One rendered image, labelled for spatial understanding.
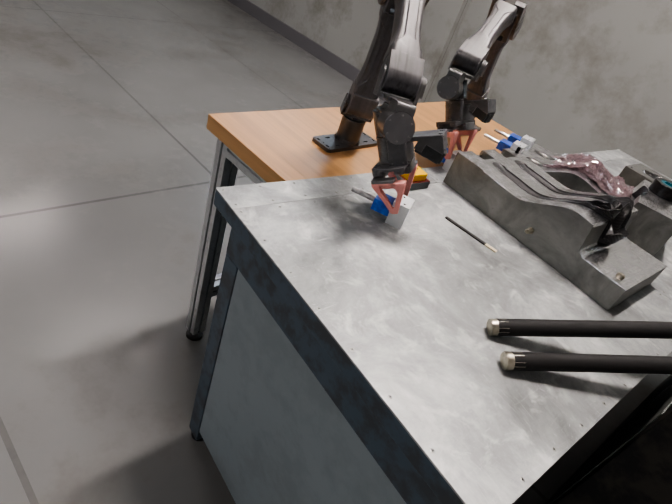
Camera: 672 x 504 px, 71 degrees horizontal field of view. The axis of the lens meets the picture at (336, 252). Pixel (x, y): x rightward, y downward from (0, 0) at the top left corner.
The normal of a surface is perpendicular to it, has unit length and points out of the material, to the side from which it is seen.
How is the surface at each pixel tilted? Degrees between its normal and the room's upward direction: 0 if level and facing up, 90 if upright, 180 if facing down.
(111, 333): 0
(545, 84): 90
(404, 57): 39
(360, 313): 0
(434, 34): 90
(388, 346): 0
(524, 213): 90
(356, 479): 90
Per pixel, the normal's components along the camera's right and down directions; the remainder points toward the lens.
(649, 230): -0.56, 0.35
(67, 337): 0.29, -0.76
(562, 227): -0.76, 0.18
